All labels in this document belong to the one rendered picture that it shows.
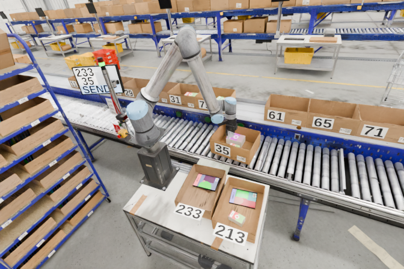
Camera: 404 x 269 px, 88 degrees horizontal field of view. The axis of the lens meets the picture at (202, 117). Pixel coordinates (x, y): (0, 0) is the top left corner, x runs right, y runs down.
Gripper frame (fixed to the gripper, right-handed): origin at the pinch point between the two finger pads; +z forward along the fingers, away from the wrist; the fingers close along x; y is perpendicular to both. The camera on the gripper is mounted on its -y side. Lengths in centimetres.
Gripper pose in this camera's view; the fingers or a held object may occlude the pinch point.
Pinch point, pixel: (228, 137)
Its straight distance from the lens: 183.1
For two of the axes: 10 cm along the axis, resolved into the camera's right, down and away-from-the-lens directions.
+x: 4.5, -4.4, 7.8
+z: 0.5, 8.8, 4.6
